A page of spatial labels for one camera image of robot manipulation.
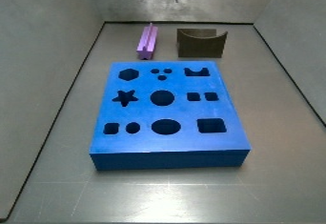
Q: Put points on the purple star-profile bar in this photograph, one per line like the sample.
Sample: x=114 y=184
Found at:
x=146 y=45

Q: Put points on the black curved fixture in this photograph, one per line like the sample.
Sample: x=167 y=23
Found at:
x=201 y=43

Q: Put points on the blue shape-sorter block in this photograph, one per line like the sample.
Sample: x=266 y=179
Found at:
x=167 y=118

